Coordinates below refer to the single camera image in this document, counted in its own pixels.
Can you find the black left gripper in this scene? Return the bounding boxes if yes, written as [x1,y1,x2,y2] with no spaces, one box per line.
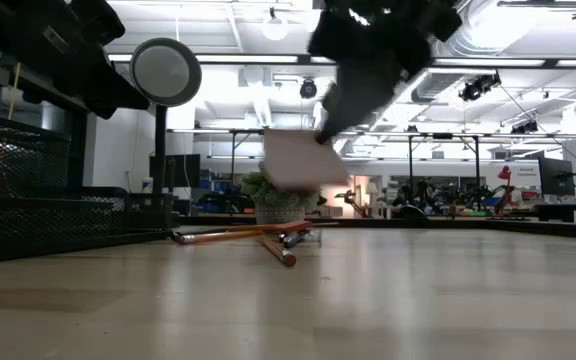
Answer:
[0,0,151,121]

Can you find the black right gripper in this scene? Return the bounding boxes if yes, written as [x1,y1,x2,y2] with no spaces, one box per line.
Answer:
[307,0,464,147]

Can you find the black red handled scissors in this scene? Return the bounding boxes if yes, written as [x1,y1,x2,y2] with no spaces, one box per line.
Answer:
[278,228,323,250]

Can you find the black mesh desk organizer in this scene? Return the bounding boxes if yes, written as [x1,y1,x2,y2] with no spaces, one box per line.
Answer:
[0,107,175,264]

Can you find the black office desk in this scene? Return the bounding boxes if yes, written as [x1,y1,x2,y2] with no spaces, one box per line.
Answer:
[532,202,576,224]

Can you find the black desk lamp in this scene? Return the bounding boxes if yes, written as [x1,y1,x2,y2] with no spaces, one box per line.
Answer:
[128,37,203,232]

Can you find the black computer monitor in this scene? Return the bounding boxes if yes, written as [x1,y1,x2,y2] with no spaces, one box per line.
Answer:
[148,153,202,189]
[537,157,576,198]

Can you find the overhead beam with light strips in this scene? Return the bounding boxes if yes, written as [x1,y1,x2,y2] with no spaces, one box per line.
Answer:
[105,52,576,70]

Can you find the black ceiling spotlight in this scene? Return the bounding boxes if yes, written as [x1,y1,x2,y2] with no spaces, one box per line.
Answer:
[459,72,502,102]

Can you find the artificial green potted plant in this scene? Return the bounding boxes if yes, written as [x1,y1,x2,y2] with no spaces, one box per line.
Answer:
[240,159,323,225]

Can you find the red desk lamp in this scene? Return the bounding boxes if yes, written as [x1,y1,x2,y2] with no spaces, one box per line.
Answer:
[496,165,515,217]

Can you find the black ceiling dome camera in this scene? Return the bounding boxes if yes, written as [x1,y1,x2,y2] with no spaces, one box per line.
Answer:
[299,78,318,100]

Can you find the yellow hanging cable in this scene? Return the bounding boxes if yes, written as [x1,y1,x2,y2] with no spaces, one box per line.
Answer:
[7,62,23,121]

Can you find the white ring ceiling light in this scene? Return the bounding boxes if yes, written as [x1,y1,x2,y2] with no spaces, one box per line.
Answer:
[261,14,290,42]

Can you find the black aluminium table frame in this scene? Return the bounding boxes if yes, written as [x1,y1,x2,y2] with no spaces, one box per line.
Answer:
[172,213,576,242]

